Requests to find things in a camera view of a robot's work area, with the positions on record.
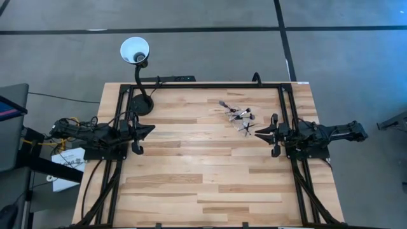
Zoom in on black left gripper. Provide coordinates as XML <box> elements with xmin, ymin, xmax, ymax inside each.
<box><xmin>128</xmin><ymin>113</ymin><xmax>156</xmax><ymax>156</ymax></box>

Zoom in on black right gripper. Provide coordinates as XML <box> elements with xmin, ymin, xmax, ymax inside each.
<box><xmin>254</xmin><ymin>113</ymin><xmax>292</xmax><ymax>158</ymax></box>

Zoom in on black makeup brushes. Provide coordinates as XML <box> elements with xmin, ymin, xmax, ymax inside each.
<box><xmin>209</xmin><ymin>101</ymin><xmax>257</xmax><ymax>138</ymax></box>

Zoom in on black power strip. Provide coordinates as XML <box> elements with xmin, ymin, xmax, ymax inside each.
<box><xmin>139</xmin><ymin>75</ymin><xmax>197</xmax><ymax>83</ymax></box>

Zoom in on white paper sheet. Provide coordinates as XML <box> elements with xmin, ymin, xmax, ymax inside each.
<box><xmin>50</xmin><ymin>147</ymin><xmax>86</xmax><ymax>193</ymax></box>

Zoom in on black stand beam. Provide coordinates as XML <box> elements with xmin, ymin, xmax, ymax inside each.
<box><xmin>15</xmin><ymin>127</ymin><xmax>84</xmax><ymax>184</ymax></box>

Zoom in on black metal stand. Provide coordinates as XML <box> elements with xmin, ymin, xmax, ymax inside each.
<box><xmin>376</xmin><ymin>110</ymin><xmax>407</xmax><ymax>131</ymax></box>

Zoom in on grey desk panel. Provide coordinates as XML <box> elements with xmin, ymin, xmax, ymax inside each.
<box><xmin>0</xmin><ymin>83</ymin><xmax>29</xmax><ymax>172</ymax></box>

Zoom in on dark monitor colourful screen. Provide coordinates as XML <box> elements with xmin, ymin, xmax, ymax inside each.
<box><xmin>0</xmin><ymin>95</ymin><xmax>29</xmax><ymax>122</ymax></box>

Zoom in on black computer mouse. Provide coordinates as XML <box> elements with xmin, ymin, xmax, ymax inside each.
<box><xmin>0</xmin><ymin>204</ymin><xmax>18</xmax><ymax>229</ymax></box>

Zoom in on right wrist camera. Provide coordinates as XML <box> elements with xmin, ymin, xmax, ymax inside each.
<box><xmin>279</xmin><ymin>123</ymin><xmax>292</xmax><ymax>138</ymax></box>

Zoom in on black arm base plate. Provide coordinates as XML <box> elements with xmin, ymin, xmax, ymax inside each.
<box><xmin>286</xmin><ymin>144</ymin><xmax>331</xmax><ymax>160</ymax></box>
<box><xmin>83</xmin><ymin>144</ymin><xmax>130</xmax><ymax>161</ymax></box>

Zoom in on black aluminium table frame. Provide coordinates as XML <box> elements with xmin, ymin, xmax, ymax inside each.
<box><xmin>68</xmin><ymin>81</ymin><xmax>346</xmax><ymax>229</ymax></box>

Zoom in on thick black cable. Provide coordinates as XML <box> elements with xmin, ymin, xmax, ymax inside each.
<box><xmin>81</xmin><ymin>158</ymin><xmax>106</xmax><ymax>220</ymax></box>

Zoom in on thin black floor cable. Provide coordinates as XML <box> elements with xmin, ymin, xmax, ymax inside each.
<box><xmin>27</xmin><ymin>91</ymin><xmax>101</xmax><ymax>104</ymax></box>

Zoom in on yellow cable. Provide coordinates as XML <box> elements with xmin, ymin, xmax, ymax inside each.
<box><xmin>20</xmin><ymin>116</ymin><xmax>80</xmax><ymax>150</ymax></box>

